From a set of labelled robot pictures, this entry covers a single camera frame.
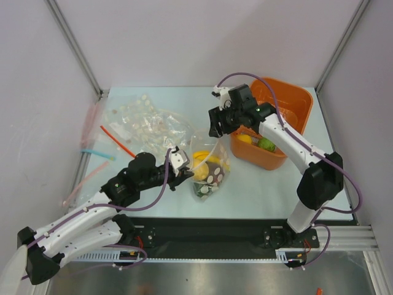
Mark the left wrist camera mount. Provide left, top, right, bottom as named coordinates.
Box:
left=169, top=146, right=190, bottom=175

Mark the aluminium front rail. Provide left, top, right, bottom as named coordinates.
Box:
left=316, top=224, right=378, bottom=250

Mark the purple cable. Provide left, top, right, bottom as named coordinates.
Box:
left=21, top=148, right=173, bottom=280
left=218, top=72, right=365, bottom=271

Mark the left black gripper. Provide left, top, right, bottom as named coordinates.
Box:
left=138, top=164, right=193, bottom=191

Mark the yellow banana bunch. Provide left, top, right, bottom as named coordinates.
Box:
left=193, top=151, right=230, bottom=171

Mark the orange plastic basket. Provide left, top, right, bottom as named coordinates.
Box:
left=230, top=77, right=313, bottom=170

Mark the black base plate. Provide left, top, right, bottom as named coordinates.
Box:
left=122, top=214, right=359, bottom=261

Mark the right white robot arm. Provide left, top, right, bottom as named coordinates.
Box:
left=209, top=84, right=344, bottom=246

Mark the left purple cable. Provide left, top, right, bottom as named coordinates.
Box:
left=21, top=148, right=173, bottom=280

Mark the yellow lemon left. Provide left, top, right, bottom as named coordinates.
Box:
left=236, top=134, right=252, bottom=144

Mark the dark red apple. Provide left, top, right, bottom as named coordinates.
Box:
left=206, top=162, right=225, bottom=186

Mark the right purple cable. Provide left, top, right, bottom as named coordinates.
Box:
left=218, top=72, right=365, bottom=271

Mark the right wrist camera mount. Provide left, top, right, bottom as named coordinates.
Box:
left=211, top=85, right=232, bottom=111

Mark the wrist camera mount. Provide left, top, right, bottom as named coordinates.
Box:
left=169, top=146, right=190, bottom=175
left=211, top=85, right=232, bottom=111

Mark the clear dotted zip bag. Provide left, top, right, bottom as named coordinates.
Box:
left=190, top=129, right=231, bottom=201

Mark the white slotted cable duct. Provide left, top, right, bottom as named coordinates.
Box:
left=73, top=249, right=306, bottom=264

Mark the green lime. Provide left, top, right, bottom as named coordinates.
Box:
left=257, top=138, right=276, bottom=152

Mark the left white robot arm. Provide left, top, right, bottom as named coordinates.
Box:
left=17, top=147, right=194, bottom=285

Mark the crumpled clear bag middle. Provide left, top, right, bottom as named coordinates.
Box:
left=133, top=109, right=195, bottom=156

